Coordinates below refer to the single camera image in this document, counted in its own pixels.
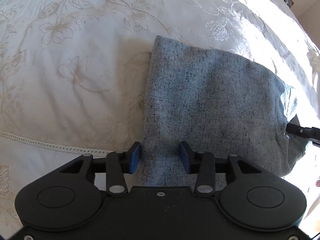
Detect grey speckled pants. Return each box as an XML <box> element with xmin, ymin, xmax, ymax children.
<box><xmin>139</xmin><ymin>36</ymin><xmax>308</xmax><ymax>187</ymax></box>

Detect cream floral embroidered bedspread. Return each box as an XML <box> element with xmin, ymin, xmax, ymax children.
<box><xmin>1</xmin><ymin>0</ymin><xmax>319</xmax><ymax>238</ymax></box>

